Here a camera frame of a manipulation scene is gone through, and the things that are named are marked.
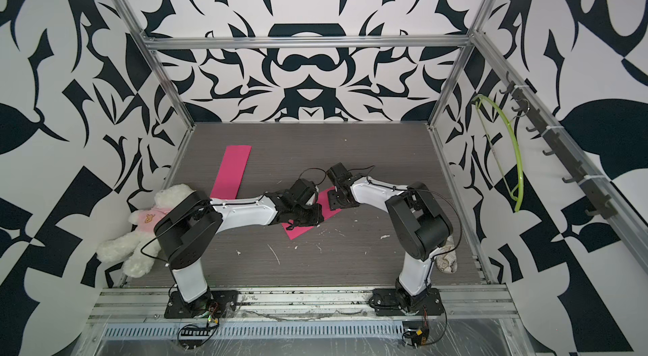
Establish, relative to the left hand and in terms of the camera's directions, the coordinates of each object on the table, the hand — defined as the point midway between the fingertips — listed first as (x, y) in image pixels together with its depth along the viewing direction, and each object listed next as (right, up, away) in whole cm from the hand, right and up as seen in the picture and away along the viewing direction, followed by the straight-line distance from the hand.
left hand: (325, 214), depth 89 cm
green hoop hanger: (+50, +13, -23) cm, 57 cm away
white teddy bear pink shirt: (-56, -8, -12) cm, 58 cm away
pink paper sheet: (-38, +14, +13) cm, 42 cm away
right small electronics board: (+26, -29, -19) cm, 44 cm away
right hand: (+5, +5, +7) cm, 10 cm away
